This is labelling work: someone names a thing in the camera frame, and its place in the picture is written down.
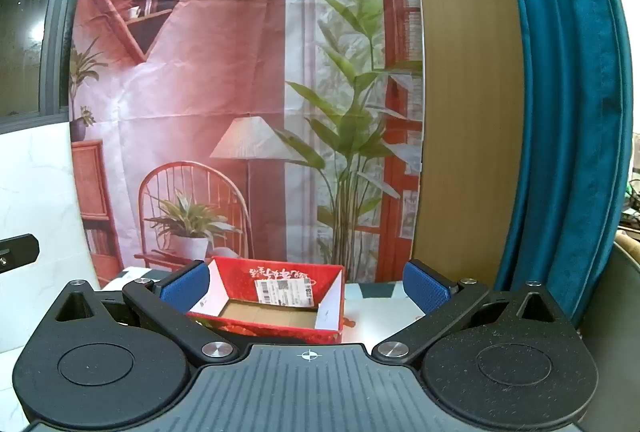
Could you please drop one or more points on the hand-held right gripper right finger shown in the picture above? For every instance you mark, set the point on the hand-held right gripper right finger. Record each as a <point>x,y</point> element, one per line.
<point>426,288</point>

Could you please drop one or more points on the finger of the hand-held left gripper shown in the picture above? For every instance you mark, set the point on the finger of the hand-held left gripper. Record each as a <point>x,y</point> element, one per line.
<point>20,254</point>

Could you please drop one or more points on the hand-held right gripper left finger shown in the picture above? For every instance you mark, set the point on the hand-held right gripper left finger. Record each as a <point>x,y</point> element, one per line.
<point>186,288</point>

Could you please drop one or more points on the red strawberry cardboard box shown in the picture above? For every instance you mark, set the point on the red strawberry cardboard box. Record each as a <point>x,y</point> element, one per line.
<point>240,279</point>

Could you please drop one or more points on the white printed tablecloth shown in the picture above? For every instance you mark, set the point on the white printed tablecloth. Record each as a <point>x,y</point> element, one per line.
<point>380,312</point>

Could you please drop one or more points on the wooden panel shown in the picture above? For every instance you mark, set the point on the wooden panel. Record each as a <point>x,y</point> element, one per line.
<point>465,112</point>

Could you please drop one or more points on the printed room backdrop cloth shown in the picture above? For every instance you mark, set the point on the printed room backdrop cloth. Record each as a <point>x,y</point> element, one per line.
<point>200,87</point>

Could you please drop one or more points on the teal curtain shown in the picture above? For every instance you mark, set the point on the teal curtain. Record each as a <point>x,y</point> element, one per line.
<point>560,112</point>

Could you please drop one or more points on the dark framed window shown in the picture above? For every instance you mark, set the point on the dark framed window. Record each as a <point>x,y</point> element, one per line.
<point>30,12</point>

